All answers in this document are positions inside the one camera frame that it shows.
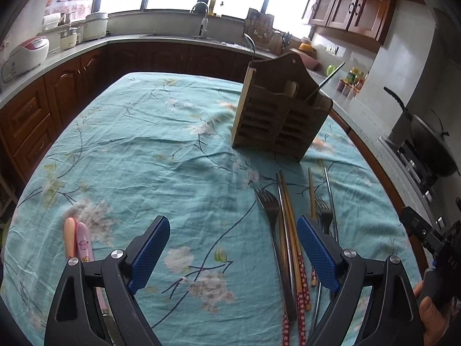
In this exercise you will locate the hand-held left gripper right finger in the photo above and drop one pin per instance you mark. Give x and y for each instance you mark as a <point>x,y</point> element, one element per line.
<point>317,252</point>

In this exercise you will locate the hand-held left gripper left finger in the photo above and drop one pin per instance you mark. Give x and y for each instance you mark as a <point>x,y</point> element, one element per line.
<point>149,256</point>

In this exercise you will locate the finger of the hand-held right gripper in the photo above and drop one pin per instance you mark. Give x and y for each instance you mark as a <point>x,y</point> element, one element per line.
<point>416,223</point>

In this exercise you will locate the wooden utensil holder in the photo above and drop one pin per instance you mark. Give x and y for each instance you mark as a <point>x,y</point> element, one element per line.
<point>273,126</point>

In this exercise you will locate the person's right hand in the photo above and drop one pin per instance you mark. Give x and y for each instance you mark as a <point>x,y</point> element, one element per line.
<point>430,317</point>

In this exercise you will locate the small steel fork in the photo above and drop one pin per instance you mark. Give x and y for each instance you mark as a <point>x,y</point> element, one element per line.
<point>324,211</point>

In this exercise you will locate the gas stove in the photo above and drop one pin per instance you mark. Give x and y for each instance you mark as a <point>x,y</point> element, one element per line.
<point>414,165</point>

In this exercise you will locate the steel chopstick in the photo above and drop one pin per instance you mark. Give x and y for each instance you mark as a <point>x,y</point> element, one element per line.
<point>328,194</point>
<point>280,202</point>

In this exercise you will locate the large steel fork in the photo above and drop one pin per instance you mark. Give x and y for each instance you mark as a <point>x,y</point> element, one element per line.
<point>267,205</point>

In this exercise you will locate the black wok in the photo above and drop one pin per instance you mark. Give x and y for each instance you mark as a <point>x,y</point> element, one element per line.
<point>432,144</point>

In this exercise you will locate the floral teal tablecloth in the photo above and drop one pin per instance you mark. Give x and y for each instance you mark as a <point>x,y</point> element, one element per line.
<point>144,151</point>

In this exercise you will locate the yellow capped seasoning bottle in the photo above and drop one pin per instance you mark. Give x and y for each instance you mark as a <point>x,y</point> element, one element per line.
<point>361,80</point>
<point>351,75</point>

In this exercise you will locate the wooden spoon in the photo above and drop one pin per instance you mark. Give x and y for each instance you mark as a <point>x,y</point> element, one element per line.
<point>290,88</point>

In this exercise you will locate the green cup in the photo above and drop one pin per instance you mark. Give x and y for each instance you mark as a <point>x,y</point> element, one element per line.
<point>330,70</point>

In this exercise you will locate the yellow bowl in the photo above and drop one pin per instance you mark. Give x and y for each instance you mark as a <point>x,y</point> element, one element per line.
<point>306,47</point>

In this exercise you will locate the wooden knife block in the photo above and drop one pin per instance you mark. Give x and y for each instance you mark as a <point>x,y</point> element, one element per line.
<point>281,42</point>

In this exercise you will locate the wooden upper cabinets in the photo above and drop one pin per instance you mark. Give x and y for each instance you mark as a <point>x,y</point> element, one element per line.
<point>345,10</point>

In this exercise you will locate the small white electric pot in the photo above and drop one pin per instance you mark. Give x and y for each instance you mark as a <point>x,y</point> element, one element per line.
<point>70,39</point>

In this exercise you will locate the white and red rice cooker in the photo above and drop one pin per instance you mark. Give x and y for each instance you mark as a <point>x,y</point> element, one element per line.
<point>27,56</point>

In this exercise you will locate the large white cooker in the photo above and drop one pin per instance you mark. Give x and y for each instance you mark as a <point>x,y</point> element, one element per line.
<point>95,27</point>

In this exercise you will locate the steel kitchen faucet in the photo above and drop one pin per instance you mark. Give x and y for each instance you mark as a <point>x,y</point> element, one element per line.
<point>204,25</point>

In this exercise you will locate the small steel pot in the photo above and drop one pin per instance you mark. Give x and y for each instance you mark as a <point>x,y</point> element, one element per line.
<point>66,18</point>

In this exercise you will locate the white plastic container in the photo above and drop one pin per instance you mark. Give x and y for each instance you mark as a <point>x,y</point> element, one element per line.
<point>51,21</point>

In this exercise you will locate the small clear bottle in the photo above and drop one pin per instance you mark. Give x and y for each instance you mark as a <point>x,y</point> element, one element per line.
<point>221,10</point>

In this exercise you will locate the yellow oil bottle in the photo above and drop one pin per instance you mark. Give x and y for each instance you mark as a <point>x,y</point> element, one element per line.
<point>213,7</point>

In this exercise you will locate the white wall socket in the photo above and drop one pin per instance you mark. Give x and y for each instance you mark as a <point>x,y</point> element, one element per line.
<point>332,49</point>

